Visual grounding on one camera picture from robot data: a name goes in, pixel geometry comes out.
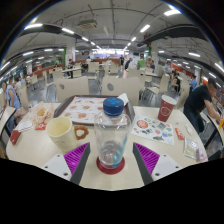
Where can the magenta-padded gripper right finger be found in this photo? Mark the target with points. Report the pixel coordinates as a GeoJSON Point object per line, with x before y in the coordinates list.
{"type": "Point", "coordinates": [146, 156]}

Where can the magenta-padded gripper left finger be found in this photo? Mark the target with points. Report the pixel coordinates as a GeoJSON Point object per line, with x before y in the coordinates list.
{"type": "Point", "coordinates": [77, 156]}

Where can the clear blue-capped water bottle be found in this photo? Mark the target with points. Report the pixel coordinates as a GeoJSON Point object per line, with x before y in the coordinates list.
{"type": "Point", "coordinates": [112, 133]}

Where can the colourful printed leaflet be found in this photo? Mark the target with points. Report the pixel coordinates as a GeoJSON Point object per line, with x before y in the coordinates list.
{"type": "Point", "coordinates": [151, 130]}

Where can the flat round red coaster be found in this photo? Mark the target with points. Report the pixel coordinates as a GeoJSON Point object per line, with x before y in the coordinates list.
{"type": "Point", "coordinates": [110, 170]}

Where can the small red sauce packet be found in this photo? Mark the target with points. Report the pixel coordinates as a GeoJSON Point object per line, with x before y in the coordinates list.
{"type": "Point", "coordinates": [40, 126]}
{"type": "Point", "coordinates": [179, 134]}

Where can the clear plastic wrapper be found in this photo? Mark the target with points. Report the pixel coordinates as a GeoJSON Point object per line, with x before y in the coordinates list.
{"type": "Point", "coordinates": [190, 148]}

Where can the brown tray with paper liner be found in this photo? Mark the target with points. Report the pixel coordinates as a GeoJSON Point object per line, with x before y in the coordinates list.
{"type": "Point", "coordinates": [83, 110]}

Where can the small white packet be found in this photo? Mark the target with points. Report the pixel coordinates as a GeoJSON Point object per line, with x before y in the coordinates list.
{"type": "Point", "coordinates": [189, 129]}

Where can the red paper cup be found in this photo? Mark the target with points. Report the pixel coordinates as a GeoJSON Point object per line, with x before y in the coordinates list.
{"type": "Point", "coordinates": [166, 108]}

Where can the clear plastic food bag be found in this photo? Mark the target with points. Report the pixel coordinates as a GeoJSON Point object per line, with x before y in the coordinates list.
{"type": "Point", "coordinates": [41, 114]}

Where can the white paper slip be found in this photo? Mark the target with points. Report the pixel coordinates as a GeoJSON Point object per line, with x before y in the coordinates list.
{"type": "Point", "coordinates": [24, 125]}

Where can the white paper napkin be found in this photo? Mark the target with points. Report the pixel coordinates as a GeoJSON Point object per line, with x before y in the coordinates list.
{"type": "Point", "coordinates": [123, 99]}

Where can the red flat packet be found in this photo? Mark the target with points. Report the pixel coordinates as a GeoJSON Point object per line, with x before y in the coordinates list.
{"type": "Point", "coordinates": [15, 136]}

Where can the beige chair with round hole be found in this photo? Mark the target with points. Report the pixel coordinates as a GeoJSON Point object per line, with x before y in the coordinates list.
{"type": "Point", "coordinates": [120, 90]}
{"type": "Point", "coordinates": [72, 89]}

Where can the beige dining chairs group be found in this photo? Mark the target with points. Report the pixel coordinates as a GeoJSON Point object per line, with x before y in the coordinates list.
{"type": "Point", "coordinates": [156, 83]}

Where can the black-edged beige side table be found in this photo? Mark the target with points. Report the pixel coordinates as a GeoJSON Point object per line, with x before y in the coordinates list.
{"type": "Point", "coordinates": [215, 128]}
{"type": "Point", "coordinates": [6, 118]}

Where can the person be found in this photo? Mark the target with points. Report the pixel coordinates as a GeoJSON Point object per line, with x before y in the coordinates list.
{"type": "Point", "coordinates": [198, 100]}
{"type": "Point", "coordinates": [11, 96]}

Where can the ceiling air conditioner unit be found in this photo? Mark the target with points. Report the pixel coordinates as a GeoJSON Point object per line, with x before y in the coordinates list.
{"type": "Point", "coordinates": [87, 24]}

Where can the ceiling strip lights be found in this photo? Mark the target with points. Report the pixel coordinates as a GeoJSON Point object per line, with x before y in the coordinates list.
{"type": "Point", "coordinates": [171, 12]}

